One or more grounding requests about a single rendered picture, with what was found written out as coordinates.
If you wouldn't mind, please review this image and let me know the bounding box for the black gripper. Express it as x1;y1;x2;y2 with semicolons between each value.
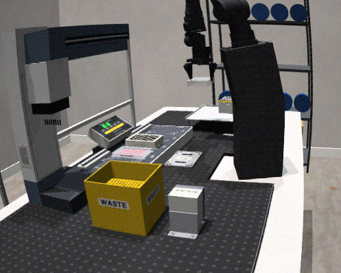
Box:
183;46;217;82

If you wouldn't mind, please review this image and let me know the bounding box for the white well plate with pink wells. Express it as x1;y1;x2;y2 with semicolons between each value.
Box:
112;146;153;160

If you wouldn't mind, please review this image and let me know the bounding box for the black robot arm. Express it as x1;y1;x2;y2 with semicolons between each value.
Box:
183;0;258;49

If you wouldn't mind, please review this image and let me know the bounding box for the yellow waste bin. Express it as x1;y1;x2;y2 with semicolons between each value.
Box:
84;161;165;236

